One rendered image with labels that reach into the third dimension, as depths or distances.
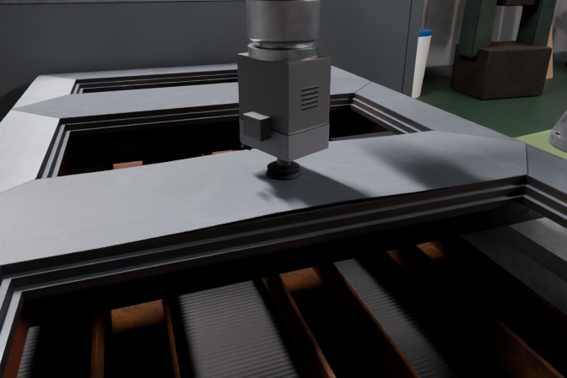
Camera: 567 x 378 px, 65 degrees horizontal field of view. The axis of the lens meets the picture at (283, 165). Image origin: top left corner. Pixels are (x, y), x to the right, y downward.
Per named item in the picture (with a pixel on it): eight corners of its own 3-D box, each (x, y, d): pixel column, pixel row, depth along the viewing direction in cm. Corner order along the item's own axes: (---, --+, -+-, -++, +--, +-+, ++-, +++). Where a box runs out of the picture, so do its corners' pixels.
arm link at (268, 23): (280, 1, 40) (228, -2, 46) (280, 52, 42) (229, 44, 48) (335, -2, 45) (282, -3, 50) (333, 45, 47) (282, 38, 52)
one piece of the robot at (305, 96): (208, 19, 45) (218, 165, 52) (264, 25, 39) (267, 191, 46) (279, 14, 52) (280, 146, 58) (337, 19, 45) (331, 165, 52)
